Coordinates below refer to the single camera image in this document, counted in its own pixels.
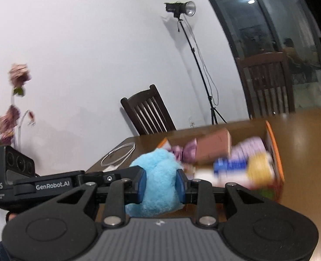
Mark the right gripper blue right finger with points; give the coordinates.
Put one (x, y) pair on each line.
(203, 195)

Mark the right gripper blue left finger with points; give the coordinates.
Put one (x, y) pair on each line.
(118, 188)

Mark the blue tissue pack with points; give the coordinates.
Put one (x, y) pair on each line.
(224, 167)

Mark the purple satin bow scrunchie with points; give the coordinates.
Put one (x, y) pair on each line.
(186, 154)

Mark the light blue plush toy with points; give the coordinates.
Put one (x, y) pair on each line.
(160, 195)

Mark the pink layered sponge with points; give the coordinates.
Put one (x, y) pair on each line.
(213, 146)

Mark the lavender fuzzy headband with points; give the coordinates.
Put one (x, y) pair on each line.
(247, 148)

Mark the yellow white sheep plush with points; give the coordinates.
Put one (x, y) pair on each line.
(260, 170)

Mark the person's left hand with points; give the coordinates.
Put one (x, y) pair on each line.
(10, 216)

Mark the dried pink roses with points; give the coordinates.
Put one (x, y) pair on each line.
(13, 119)

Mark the red cardboard box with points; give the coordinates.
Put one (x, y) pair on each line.
(239, 132)

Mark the dark wooden chair left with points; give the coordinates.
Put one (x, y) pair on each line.
(147, 112)

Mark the dark wooden chair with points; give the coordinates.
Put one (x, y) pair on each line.
(147, 112)
(267, 84)

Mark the dark wooden chair back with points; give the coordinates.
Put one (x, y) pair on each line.
(267, 84)

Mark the studio light on stand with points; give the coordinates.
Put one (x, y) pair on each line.
(180, 12)

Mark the sliding glass door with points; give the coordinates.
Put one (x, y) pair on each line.
(254, 27)

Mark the white charger with cable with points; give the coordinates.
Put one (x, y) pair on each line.
(117, 157)

